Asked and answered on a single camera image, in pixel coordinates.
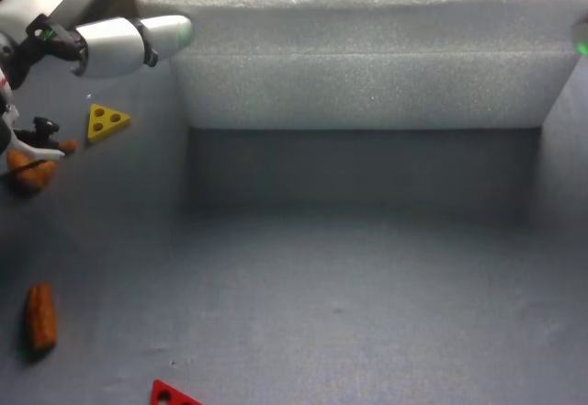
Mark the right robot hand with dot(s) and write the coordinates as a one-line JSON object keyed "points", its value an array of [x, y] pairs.
{"points": [[115, 51]]}

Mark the long brown toy bread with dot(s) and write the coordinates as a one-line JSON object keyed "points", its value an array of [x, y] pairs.
{"points": [[42, 318]]}

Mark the grey table cloth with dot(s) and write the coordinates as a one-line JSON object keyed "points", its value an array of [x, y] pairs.
{"points": [[344, 308]]}

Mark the orange toy croissant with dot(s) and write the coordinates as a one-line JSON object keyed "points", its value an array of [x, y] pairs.
{"points": [[32, 173]]}

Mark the small orange toy piece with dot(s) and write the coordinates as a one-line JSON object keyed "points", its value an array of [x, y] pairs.
{"points": [[70, 146]]}

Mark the yellow triangular block with holes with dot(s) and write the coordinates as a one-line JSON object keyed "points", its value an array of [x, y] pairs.
{"points": [[103, 122]]}

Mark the white styrofoam box wall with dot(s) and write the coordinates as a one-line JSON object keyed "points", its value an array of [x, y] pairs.
{"points": [[367, 79]]}

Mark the red block with holes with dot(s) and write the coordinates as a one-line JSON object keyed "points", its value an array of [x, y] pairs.
{"points": [[167, 396]]}

